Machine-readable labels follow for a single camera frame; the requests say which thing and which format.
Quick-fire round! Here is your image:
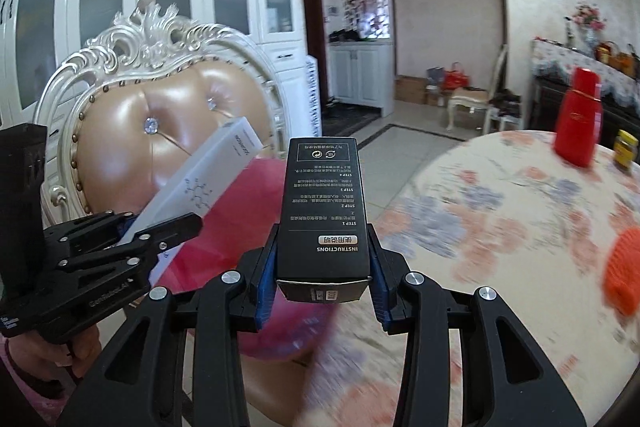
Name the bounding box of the red thermos jug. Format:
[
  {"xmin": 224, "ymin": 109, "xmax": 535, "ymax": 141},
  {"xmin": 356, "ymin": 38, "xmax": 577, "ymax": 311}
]
[{"xmin": 553, "ymin": 67, "xmax": 602, "ymax": 168}]

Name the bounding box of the yellow label glass jar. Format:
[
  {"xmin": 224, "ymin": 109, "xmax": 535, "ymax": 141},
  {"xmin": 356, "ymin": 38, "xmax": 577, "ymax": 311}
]
[{"xmin": 613, "ymin": 129, "xmax": 639, "ymax": 172}]

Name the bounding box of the ornate beige leather chair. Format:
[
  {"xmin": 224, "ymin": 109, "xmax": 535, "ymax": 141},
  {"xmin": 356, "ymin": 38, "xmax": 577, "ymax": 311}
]
[{"xmin": 34, "ymin": 0, "xmax": 291, "ymax": 225}]

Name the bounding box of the red gift bag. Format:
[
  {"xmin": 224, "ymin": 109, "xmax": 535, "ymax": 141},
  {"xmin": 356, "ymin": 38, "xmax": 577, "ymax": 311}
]
[{"xmin": 442, "ymin": 62, "xmax": 470, "ymax": 91}]

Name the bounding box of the floral lace covered sideboard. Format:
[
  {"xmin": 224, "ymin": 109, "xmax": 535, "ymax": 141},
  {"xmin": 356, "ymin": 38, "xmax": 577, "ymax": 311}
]
[{"xmin": 529, "ymin": 38, "xmax": 640, "ymax": 108}]

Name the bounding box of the cardboard box on floor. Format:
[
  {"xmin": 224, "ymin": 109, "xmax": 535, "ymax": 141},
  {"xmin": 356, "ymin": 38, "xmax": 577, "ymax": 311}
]
[{"xmin": 395, "ymin": 76, "xmax": 427, "ymax": 104}]

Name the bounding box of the black cosmetic box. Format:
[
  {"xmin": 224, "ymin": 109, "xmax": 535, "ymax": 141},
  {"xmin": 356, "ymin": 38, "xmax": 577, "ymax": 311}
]
[{"xmin": 276, "ymin": 136, "xmax": 371, "ymax": 305}]

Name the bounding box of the orange foam fruit net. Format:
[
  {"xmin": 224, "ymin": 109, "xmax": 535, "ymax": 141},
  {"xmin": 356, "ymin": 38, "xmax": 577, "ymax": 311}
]
[{"xmin": 603, "ymin": 227, "xmax": 640, "ymax": 317}]

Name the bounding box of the long pink white box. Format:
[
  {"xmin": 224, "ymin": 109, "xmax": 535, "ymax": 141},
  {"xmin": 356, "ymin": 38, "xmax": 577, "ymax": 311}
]
[{"xmin": 117, "ymin": 116, "xmax": 266, "ymax": 287}]

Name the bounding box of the person left hand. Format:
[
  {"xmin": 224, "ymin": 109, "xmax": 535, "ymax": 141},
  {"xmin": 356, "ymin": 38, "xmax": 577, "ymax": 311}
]
[{"xmin": 8, "ymin": 325, "xmax": 102, "ymax": 381}]

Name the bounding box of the white low cabinet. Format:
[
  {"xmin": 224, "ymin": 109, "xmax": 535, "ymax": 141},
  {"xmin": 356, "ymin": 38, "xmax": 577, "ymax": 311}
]
[{"xmin": 329, "ymin": 39, "xmax": 395, "ymax": 117}]

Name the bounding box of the flower vase bouquet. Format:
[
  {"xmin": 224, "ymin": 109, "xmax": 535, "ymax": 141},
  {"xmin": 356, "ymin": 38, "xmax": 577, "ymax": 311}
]
[{"xmin": 572, "ymin": 2, "xmax": 606, "ymax": 54}]

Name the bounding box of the pink plastic trash bag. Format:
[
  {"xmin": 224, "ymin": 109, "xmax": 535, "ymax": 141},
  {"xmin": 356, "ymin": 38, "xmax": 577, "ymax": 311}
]
[{"xmin": 152, "ymin": 156, "xmax": 336, "ymax": 362}]

